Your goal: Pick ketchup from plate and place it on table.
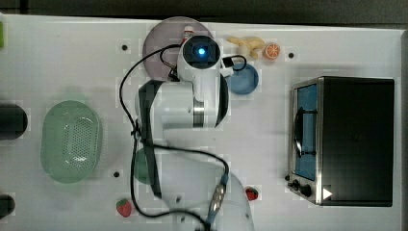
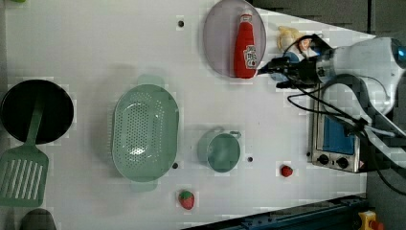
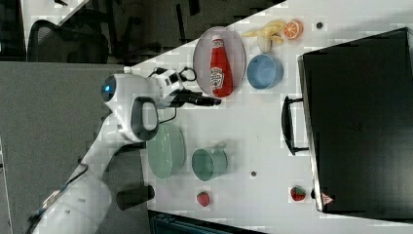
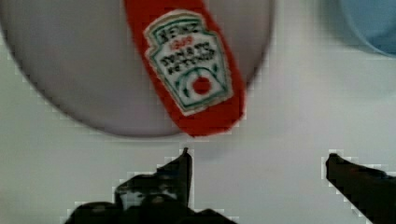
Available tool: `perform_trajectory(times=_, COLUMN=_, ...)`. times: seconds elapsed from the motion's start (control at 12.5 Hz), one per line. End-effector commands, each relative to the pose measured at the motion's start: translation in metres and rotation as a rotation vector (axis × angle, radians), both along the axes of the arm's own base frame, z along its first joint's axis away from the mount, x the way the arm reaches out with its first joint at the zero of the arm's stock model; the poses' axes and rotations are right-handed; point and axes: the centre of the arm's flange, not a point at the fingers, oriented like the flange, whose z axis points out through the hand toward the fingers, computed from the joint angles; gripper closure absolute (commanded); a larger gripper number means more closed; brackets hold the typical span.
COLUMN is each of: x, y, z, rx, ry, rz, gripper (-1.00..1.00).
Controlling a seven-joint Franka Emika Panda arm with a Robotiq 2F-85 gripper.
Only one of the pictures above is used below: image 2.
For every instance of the blue metal rail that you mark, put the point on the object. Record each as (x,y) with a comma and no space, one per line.
(334,214)

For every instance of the black frying pan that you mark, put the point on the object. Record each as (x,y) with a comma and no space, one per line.
(17,109)

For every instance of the orange slice toy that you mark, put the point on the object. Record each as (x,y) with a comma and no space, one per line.
(304,44)

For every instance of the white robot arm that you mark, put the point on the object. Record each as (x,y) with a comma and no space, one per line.
(356,86)

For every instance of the yellow toy banana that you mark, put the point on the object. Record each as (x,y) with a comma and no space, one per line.
(287,36)

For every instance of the green mug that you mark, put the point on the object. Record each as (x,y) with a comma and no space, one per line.
(219,150)

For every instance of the green slotted spatula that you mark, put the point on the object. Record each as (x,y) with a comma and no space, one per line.
(24,168)

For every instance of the green perforated colander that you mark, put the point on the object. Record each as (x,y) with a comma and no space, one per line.
(145,133)

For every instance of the grey oval plate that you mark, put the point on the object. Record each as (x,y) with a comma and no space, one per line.
(220,33)

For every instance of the yellow red emergency button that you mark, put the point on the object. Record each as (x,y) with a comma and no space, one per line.
(369,221)

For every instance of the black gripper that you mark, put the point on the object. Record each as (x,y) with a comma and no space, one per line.
(302,74)

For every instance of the red strawberry near oven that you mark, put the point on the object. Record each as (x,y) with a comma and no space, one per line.
(286,171)

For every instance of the red felt ketchup bottle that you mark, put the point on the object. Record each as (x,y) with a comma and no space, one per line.
(245,55)

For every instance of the blue bowl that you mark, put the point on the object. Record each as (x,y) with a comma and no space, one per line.
(287,59)

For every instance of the red toy strawberry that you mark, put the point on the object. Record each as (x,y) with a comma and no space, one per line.
(186,199)

